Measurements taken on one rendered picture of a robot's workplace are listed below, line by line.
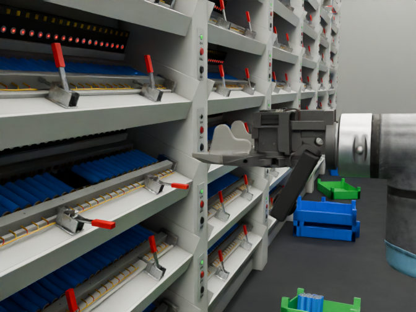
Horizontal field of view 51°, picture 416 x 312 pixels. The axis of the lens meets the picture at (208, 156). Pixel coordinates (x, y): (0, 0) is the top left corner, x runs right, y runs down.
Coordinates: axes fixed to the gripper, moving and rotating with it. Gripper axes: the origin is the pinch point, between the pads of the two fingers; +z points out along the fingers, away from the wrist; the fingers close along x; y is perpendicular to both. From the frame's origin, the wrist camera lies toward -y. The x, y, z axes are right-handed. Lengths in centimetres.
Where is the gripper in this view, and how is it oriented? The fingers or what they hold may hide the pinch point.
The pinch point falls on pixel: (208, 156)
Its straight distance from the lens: 69.7
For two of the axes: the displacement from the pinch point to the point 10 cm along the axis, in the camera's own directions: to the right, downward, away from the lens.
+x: -3.7, 1.5, -9.2
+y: -0.3, -9.9, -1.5
